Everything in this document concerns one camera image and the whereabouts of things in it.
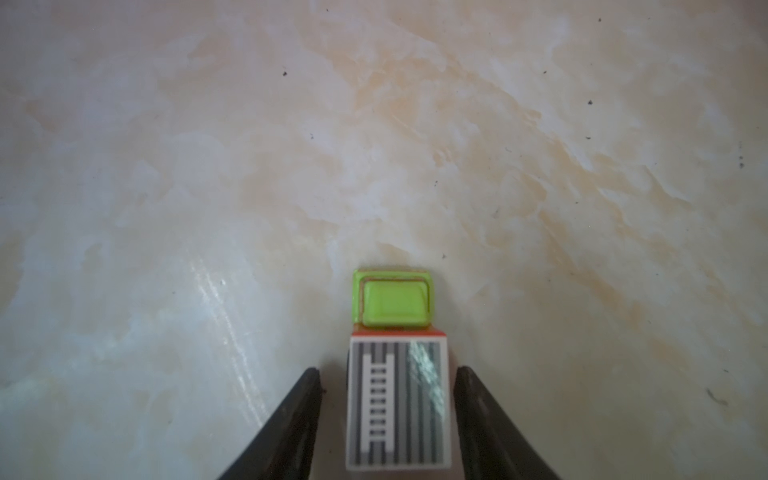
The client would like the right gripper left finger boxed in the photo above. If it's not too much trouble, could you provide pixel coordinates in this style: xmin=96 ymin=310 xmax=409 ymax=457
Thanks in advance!
xmin=221 ymin=367 xmax=323 ymax=480

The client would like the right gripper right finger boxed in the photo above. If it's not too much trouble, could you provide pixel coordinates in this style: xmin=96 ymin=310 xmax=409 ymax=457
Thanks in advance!
xmin=453 ymin=366 xmax=560 ymax=480

